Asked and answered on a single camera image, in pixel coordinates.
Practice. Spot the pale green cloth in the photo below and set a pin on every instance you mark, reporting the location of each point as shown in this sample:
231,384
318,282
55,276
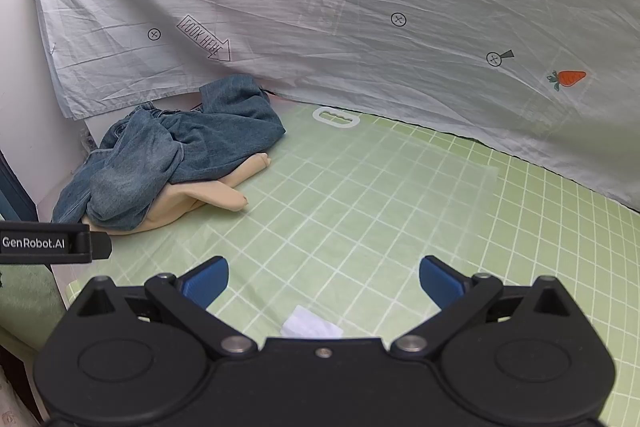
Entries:
27,302

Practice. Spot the green grid mat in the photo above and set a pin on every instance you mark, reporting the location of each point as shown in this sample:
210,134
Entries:
550,232

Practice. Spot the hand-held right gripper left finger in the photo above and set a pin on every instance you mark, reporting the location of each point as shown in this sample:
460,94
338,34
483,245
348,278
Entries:
207,283

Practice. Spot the translucent folding board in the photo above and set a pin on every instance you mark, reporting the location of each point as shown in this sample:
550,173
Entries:
375,187

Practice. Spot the blue denim jeans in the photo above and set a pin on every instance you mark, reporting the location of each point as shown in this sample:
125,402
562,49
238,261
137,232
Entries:
150,157

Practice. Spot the carrot print white sheet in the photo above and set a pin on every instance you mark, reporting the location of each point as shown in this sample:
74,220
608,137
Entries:
350,32

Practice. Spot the beige garment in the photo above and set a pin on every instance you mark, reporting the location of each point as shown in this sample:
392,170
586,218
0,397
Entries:
215,198

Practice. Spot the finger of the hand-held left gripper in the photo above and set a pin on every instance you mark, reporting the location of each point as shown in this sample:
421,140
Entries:
101,245

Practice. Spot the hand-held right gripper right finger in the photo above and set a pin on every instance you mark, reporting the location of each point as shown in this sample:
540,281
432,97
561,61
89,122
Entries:
440,281

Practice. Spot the dark blue panel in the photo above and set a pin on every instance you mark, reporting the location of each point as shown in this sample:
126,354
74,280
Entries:
12,194

